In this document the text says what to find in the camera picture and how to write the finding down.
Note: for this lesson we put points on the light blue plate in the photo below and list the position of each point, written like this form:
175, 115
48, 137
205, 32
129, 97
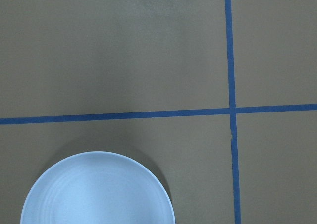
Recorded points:
97, 188

